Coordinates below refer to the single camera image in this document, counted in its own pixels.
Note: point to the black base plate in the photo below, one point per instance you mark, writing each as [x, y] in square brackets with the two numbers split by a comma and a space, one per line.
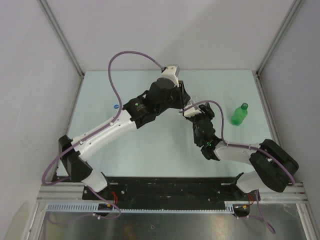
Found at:
[169, 191]

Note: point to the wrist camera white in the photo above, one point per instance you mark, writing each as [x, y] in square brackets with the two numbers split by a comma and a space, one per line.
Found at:
[189, 111]
[171, 72]

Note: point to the aluminium corner post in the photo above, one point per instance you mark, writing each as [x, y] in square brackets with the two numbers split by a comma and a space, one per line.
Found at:
[52, 20]
[286, 23]

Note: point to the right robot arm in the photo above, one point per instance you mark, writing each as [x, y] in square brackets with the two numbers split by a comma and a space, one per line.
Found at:
[273, 168]

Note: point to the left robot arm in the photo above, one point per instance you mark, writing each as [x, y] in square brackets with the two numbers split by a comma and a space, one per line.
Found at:
[162, 95]

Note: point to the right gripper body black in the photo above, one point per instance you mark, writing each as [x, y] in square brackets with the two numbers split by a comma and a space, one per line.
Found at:
[208, 115]

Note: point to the clear plastic bottle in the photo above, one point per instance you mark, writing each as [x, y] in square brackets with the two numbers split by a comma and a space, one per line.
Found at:
[194, 99]

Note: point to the left aluminium corner post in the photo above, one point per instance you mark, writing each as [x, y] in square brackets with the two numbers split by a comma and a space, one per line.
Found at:
[52, 20]

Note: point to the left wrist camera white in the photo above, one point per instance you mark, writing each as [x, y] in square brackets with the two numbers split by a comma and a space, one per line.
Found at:
[171, 72]

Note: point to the green bottle cap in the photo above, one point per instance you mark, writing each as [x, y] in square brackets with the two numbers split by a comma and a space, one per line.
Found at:
[244, 106]

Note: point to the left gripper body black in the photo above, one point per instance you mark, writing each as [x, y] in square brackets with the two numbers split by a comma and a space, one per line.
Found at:
[177, 100]

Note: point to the green plastic bottle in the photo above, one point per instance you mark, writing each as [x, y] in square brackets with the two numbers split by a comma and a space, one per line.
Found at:
[238, 116]

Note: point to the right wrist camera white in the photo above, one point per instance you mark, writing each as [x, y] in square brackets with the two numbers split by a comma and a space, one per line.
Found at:
[189, 111]

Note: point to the grey slotted cable duct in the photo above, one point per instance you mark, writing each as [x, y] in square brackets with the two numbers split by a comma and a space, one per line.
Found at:
[95, 207]

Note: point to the right aluminium corner post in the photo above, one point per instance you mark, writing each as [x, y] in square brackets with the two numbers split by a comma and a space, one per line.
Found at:
[286, 23]

